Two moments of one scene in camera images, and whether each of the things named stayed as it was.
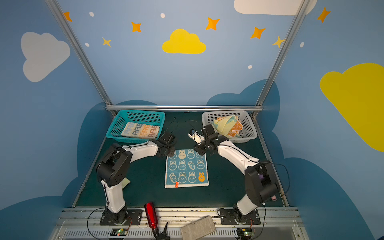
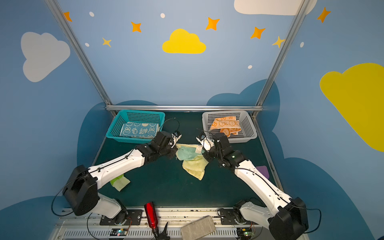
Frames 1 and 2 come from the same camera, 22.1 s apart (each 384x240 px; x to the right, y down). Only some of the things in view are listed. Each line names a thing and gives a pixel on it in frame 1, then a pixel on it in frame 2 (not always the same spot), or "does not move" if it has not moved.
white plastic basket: x=249 y=131 does not move
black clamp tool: x=161 y=236 does not move
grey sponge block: x=199 y=229 does not move
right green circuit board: x=244 y=233 does not move
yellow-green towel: x=225 y=125 -> x=194 y=161
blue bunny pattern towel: x=186 y=168 -> x=140 y=130
